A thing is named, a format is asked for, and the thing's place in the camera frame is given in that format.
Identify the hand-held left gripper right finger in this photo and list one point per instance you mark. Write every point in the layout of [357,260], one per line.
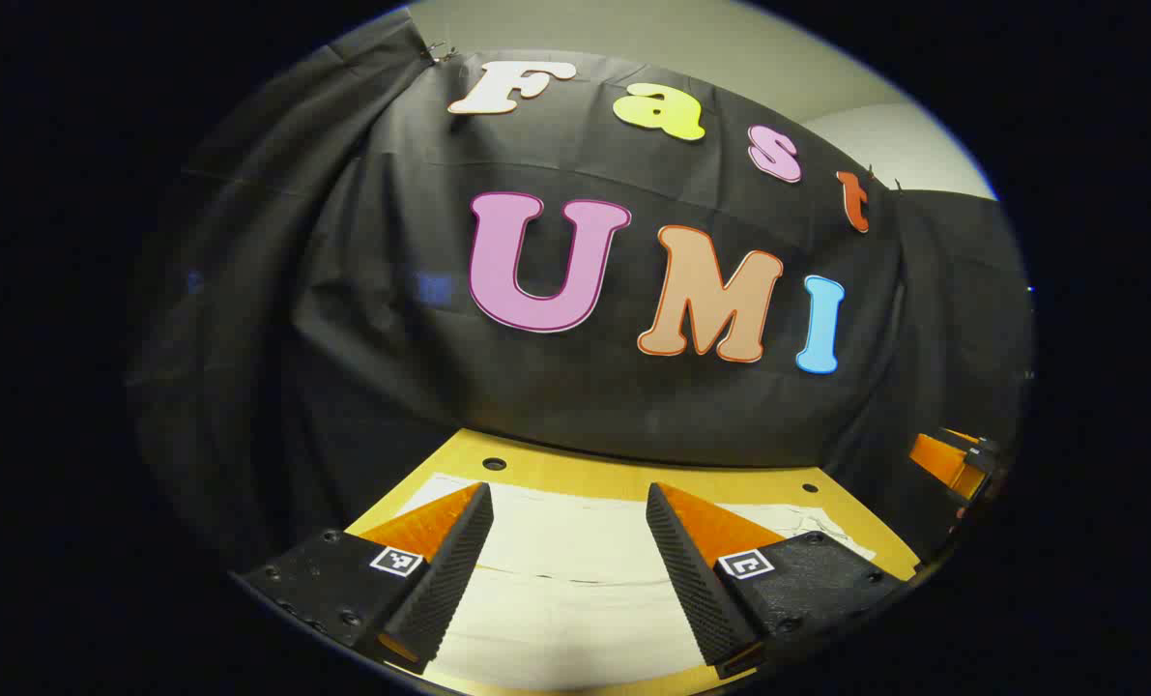
[696,580]

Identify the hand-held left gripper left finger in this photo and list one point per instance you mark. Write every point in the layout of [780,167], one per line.
[445,570]

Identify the black backdrop cloth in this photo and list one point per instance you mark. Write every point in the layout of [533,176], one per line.
[391,290]

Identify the metal binder clip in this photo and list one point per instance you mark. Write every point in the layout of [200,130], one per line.
[440,52]

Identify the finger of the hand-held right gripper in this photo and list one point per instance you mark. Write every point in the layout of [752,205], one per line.
[937,461]

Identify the white jeans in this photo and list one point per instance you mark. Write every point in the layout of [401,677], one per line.
[565,561]

